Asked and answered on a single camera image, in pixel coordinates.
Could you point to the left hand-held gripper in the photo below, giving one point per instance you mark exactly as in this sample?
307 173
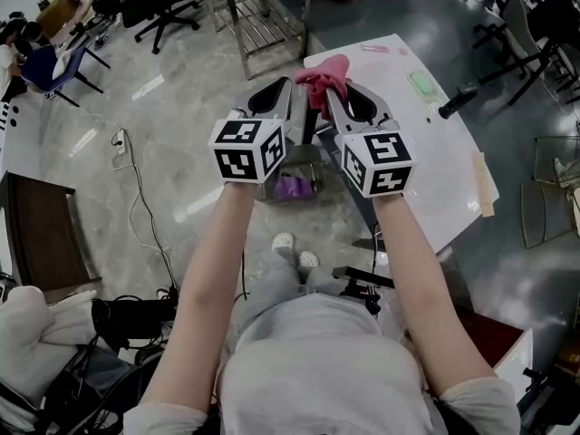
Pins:
247 150

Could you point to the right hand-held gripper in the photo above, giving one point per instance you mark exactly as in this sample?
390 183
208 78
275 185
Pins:
378 161

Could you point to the pink towel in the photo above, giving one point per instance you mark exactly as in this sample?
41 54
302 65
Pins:
324 77

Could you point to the clear metal-framed basket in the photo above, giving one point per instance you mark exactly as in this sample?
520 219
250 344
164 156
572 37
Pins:
303 159

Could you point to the white sink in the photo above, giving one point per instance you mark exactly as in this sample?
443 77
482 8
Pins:
430 152

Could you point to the purple towel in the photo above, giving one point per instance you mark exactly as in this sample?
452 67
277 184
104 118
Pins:
293 188

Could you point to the person's right forearm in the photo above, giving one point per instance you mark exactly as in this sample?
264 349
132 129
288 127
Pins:
421 297

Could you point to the person's left forearm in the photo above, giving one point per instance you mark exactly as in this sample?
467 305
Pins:
204 288

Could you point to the pink flat strip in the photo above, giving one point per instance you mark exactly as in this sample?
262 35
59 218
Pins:
375 48

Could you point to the green soap dish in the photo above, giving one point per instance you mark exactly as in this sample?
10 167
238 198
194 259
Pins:
423 86

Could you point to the black faucet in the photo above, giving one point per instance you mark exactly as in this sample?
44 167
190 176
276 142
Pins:
457 101

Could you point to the beige paper strip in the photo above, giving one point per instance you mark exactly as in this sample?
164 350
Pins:
482 184

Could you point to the black office chair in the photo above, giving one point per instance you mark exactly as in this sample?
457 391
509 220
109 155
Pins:
163 2

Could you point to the person's white left shoe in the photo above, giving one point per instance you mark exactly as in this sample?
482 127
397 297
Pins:
283 242

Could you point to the person's white shoe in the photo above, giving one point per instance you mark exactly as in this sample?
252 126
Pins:
308 258
283 242

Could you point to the person's white right shoe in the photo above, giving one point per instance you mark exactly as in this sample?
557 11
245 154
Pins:
308 258

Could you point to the white power strip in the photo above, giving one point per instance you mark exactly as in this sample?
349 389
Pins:
119 142

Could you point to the grey black-legged chair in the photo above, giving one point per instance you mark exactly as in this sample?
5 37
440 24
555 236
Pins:
521 34

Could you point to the person's grey trousers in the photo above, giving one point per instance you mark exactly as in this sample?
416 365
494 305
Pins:
281 279

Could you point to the glass shelf rack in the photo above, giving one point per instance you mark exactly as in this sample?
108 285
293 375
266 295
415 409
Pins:
553 188

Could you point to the blue plastic chair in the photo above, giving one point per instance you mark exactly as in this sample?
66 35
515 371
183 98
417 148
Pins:
50 68

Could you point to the person's grey shirt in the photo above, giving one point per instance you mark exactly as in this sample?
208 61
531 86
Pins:
317 360

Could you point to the dark red board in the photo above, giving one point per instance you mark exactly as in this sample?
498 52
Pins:
487 338

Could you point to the black equipment bag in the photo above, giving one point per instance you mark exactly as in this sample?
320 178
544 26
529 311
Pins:
131 320

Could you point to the dark brown wooden table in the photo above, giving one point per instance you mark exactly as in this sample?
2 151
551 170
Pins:
41 229

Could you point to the white fluffy blanket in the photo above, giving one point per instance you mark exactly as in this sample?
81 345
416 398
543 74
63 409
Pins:
31 333

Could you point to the steel frame white table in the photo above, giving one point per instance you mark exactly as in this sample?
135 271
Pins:
263 16

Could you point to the black camera device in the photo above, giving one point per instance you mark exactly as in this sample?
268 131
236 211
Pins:
362 278

